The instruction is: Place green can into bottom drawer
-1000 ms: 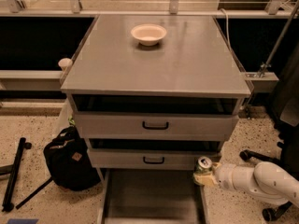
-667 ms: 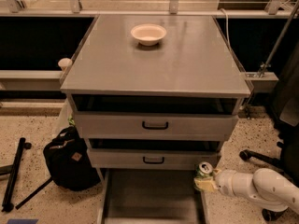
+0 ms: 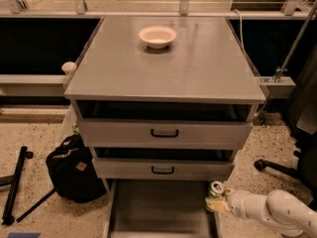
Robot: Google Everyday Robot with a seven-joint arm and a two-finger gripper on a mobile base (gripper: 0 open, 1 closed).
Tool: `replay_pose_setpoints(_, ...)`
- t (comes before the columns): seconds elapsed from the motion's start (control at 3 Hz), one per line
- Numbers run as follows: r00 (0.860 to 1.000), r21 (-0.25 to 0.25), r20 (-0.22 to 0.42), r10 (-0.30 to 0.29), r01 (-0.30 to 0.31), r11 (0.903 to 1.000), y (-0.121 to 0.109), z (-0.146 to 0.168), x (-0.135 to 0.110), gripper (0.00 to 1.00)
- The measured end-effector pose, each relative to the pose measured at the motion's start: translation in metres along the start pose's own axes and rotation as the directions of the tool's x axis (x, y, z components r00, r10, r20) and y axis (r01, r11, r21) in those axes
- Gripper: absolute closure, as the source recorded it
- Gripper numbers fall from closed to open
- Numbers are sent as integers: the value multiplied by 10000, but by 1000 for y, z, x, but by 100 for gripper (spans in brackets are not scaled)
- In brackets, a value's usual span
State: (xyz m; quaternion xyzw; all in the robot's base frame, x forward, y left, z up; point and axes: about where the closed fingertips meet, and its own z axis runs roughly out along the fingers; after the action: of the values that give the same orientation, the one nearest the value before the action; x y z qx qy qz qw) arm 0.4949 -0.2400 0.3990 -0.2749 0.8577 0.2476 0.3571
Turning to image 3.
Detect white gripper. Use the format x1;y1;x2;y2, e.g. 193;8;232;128
205;188;268;220

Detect green soda can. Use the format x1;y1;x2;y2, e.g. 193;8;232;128
206;180;226;213

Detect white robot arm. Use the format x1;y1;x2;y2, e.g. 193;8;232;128
205;189;317;238

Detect open bottom drawer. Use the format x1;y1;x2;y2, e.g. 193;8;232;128
102;179;223;238

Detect grey drawer cabinet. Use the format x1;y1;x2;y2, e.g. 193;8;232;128
63;15;269;238

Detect black office chair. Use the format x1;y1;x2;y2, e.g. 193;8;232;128
254;50;317;211

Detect black backpack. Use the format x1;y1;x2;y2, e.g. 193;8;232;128
46;134;106;203

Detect white bowl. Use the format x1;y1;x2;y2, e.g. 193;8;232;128
139;26;177;49

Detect white round knob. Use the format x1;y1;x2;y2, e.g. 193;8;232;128
61;61;76;75

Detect black metal stand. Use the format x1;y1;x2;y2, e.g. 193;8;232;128
1;146;55;226

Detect blue object on floor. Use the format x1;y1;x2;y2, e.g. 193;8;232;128
7;232;41;238

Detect middle drawer with black handle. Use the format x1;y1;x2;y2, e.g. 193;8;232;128
92;158;234;181

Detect drawer with black handle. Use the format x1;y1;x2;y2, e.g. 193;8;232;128
77;120;253;150
92;158;234;181

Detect top drawer with black handle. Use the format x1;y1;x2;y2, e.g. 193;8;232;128
77;120;253;150

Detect white cable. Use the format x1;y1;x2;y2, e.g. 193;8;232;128
233;8;247;53

